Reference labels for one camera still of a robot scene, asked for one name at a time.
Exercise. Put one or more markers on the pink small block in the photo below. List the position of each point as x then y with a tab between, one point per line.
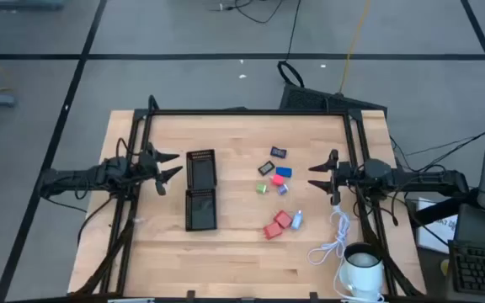
277	179

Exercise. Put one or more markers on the white cylindrical cup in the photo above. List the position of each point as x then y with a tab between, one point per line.
361	273

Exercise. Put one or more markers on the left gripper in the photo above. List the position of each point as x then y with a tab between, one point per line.
147	166

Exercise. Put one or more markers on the black plastic mesh basket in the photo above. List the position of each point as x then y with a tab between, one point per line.
200	210
201	170

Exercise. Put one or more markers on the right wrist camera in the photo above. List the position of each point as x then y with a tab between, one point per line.
378	168

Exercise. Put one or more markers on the red wall charger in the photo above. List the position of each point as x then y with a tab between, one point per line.
272	230
283	219

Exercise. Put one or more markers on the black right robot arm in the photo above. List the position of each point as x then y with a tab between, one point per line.
427	179

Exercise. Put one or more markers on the black metal table frame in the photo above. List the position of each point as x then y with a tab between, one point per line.
246	112

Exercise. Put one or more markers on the light blue small bottle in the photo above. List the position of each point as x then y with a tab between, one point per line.
296	219

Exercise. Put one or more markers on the black pocket device grey screen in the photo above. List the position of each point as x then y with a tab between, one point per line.
266	168

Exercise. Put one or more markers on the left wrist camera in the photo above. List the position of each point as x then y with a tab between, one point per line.
116	166

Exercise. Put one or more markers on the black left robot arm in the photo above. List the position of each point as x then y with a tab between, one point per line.
70	179

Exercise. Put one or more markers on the small white tape piece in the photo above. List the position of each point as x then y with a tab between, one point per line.
140	219

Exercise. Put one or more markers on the black keyboard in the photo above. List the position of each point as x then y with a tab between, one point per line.
480	269

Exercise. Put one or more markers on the green small block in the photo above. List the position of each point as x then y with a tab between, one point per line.
261	188

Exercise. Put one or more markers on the purple small block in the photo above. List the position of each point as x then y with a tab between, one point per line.
283	189

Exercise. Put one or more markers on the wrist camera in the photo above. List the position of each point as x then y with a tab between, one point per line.
378	168
116	166

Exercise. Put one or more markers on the black monitor stand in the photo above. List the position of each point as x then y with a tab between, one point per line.
440	210

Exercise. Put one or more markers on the small yellow object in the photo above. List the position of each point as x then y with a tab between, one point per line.
444	267

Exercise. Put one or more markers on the black perforated computer case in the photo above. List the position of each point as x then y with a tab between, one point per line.
352	105

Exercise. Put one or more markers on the bright blue small box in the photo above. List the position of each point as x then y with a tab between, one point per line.
284	171

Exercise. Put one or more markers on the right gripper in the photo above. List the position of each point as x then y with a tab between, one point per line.
348	174

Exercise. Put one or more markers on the white paper sheet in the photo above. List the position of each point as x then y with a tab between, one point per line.
440	229

